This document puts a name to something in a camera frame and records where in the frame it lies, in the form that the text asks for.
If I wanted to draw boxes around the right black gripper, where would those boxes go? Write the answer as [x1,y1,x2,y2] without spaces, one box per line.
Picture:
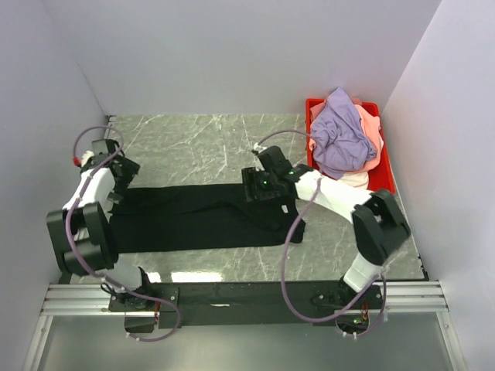
[241,167,280,203]

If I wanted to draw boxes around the black t shirt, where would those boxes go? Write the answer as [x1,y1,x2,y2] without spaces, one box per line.
[109,184,299,254]

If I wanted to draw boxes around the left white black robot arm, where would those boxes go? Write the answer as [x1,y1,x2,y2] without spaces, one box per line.
[46,139,155,311]

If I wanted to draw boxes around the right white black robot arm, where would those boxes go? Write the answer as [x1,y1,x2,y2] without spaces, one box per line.
[241,144,411,308]

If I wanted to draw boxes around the purple t shirt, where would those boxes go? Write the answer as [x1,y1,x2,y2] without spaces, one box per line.
[310,87,381,179]

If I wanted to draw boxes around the white t shirt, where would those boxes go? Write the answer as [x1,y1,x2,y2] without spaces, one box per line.
[338,172,369,189]

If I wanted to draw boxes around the red plastic bin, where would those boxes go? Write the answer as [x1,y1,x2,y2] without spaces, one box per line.
[306,98,396,194]

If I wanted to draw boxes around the black base beam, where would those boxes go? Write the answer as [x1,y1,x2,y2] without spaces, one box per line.
[108,281,386,329]

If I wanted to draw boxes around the pink t shirt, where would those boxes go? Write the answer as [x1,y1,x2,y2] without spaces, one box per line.
[351,104,384,174]

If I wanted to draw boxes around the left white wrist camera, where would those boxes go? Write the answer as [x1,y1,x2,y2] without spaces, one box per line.
[73,151,94,168]

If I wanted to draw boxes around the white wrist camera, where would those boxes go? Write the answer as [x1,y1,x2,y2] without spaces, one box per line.
[73,151,94,168]
[251,142,267,155]

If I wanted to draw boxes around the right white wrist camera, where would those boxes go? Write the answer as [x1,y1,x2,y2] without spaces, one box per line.
[251,142,267,155]

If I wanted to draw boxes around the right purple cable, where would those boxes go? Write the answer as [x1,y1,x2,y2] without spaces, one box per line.
[253,130,387,338]

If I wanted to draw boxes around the purple cable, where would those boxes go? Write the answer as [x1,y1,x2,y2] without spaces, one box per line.
[253,130,387,338]
[64,126,182,343]

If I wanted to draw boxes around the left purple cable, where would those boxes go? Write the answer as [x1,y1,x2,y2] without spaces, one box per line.
[64,126,182,343]

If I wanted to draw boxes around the aluminium frame rail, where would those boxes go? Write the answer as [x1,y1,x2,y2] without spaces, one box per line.
[40,281,448,316]

